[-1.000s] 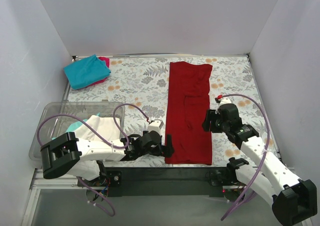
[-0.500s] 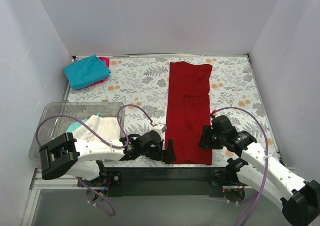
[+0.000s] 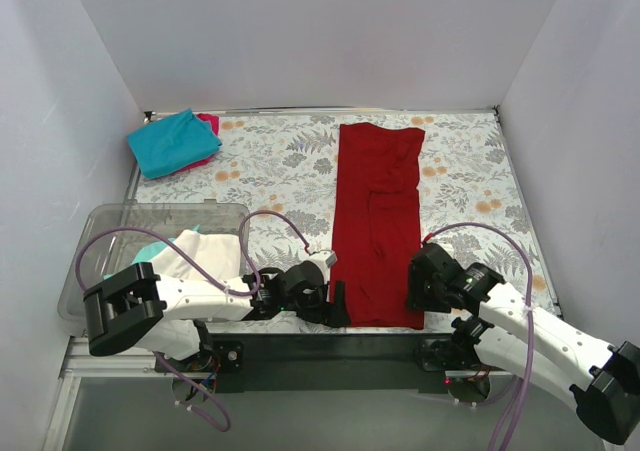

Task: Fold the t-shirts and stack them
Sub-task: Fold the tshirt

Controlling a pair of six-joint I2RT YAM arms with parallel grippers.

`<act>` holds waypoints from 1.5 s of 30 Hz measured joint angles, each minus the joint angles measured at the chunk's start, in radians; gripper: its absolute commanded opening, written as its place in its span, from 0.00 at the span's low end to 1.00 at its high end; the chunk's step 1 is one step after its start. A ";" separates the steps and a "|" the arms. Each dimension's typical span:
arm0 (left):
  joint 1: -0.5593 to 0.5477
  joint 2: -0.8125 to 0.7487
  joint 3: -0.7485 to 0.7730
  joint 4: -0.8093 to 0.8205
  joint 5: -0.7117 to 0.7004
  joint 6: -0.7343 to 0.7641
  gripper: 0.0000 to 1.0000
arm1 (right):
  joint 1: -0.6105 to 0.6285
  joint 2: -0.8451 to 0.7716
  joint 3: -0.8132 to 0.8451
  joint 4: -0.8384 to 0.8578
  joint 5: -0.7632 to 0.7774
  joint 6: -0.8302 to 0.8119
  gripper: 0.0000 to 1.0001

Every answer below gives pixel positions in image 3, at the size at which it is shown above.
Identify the floral patterned table mat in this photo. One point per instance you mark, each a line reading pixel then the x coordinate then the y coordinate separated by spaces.
pixel 283 168

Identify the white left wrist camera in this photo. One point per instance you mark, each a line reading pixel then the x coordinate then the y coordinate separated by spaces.
pixel 324 260

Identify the white t shirt in bin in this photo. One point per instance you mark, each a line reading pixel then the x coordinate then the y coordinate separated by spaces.
pixel 217 254

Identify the light teal t shirt in bin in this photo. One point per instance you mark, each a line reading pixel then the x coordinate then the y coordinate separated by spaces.
pixel 149 251

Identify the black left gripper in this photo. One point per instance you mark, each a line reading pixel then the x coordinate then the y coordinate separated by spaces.
pixel 326 311

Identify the clear plastic bin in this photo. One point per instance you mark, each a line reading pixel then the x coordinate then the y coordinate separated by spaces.
pixel 114 252

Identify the aluminium frame rail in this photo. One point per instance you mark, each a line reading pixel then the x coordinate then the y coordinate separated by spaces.
pixel 78 364

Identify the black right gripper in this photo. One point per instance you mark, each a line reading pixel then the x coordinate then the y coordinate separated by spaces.
pixel 420 283

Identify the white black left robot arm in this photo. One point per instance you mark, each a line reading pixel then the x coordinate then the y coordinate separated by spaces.
pixel 138 307

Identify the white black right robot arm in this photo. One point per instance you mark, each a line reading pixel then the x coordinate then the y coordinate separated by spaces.
pixel 599 380

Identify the folded teal t shirt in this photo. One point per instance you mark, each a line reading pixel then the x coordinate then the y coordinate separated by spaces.
pixel 165 146

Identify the folded pink t shirt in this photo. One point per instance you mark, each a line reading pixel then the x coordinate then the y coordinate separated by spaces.
pixel 213 124

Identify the dark red t shirt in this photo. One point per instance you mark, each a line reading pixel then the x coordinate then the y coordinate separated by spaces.
pixel 377 227

